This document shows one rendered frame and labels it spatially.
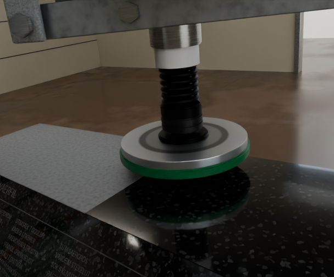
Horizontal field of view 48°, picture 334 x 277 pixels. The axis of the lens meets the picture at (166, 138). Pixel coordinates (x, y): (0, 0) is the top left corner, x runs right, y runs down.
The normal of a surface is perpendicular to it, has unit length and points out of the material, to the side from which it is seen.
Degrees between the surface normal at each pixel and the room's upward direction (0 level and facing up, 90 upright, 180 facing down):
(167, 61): 90
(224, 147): 0
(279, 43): 90
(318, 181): 0
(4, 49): 90
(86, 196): 0
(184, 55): 90
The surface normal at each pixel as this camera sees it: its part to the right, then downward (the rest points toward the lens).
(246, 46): -0.56, 0.34
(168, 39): -0.28, 0.36
